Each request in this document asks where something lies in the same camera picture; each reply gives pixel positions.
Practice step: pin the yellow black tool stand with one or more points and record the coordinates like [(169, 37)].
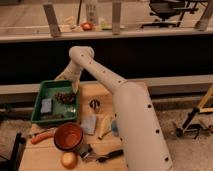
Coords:
[(187, 126)]

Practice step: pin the black office chair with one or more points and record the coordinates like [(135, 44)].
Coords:
[(165, 9)]

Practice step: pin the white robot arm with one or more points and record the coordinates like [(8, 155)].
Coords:
[(144, 146)]

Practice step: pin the blue sponge in tray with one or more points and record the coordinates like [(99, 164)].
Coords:
[(46, 106)]

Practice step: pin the blue-grey sponge on table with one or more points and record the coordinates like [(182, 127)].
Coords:
[(88, 124)]

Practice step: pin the green plastic tray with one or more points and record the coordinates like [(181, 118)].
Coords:
[(60, 112)]

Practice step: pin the dark grape bunch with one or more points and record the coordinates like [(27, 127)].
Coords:
[(65, 98)]

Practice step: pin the red round fruit background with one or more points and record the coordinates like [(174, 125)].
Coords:
[(87, 26)]

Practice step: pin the small dark metal cup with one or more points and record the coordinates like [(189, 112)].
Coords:
[(94, 104)]

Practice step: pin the black-handled utensil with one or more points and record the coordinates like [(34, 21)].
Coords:
[(92, 156)]

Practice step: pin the orange carrot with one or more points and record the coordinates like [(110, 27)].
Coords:
[(41, 137)]

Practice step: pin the orange-brown bowl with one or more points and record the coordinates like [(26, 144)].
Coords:
[(68, 136)]

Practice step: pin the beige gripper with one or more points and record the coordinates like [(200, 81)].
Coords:
[(72, 73)]

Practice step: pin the yellow onion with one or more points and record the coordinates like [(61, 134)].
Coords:
[(69, 160)]

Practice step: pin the black chair at left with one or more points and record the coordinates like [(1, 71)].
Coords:
[(11, 163)]

